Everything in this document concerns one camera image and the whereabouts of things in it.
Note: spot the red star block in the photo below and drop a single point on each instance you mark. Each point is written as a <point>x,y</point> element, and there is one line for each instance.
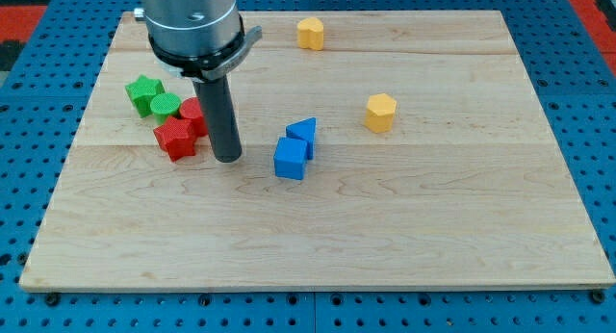
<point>176,137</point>

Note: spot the green star block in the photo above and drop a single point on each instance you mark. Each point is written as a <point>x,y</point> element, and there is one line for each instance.
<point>142,91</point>

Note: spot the blue triangle block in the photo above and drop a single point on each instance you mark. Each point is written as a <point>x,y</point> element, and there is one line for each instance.
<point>304,130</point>

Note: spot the yellow heart block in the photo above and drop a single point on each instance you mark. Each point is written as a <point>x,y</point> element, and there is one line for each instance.
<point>310,34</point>

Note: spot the green cylinder block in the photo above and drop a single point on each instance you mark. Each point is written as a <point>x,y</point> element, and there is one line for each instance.
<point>165,105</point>

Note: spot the yellow hexagon block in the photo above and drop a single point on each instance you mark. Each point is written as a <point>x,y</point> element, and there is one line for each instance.
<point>380,113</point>

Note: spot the wooden board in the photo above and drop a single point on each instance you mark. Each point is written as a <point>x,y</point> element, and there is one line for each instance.
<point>467,192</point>

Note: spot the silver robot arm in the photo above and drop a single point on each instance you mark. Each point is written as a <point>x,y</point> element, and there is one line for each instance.
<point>204,40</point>

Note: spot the blue cube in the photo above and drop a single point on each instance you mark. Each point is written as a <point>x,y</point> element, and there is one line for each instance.
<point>290,158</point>

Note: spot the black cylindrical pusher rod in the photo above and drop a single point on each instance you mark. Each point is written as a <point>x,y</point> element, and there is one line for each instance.
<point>216,105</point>

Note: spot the red cylinder block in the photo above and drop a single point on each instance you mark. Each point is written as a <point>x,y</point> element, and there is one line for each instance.
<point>190,110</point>

